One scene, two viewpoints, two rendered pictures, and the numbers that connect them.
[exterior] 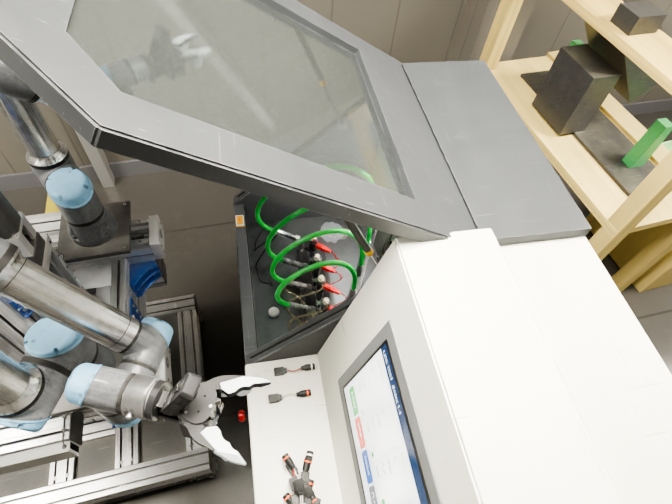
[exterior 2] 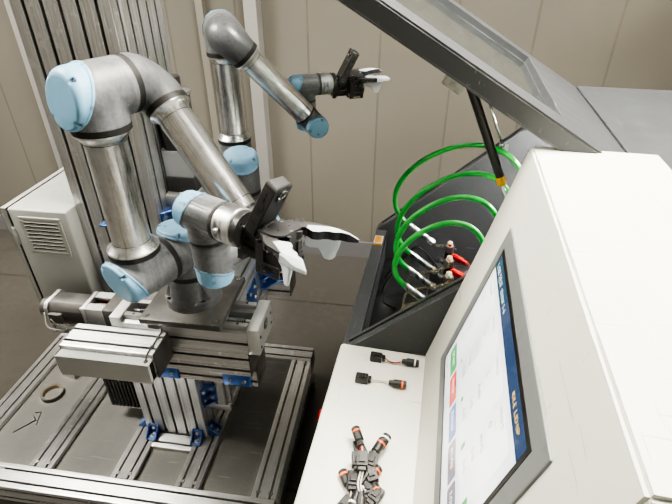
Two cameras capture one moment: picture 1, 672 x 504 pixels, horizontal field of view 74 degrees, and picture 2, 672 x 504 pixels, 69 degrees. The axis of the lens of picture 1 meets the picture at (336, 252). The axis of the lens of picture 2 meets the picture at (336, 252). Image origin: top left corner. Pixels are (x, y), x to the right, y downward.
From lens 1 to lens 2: 59 cm
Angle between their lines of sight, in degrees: 30
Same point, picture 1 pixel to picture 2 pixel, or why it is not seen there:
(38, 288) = (190, 126)
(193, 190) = (344, 273)
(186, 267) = (315, 335)
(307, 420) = (394, 411)
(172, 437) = (242, 477)
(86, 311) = (216, 163)
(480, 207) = not seen: hidden behind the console
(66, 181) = (240, 152)
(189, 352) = (290, 399)
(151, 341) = not seen: hidden behind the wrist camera
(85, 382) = (192, 195)
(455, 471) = (560, 308)
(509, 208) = not seen: outside the picture
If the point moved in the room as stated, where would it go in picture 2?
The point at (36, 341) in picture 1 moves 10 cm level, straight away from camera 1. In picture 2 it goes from (167, 226) to (156, 211)
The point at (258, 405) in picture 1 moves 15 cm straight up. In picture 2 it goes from (342, 380) to (343, 334)
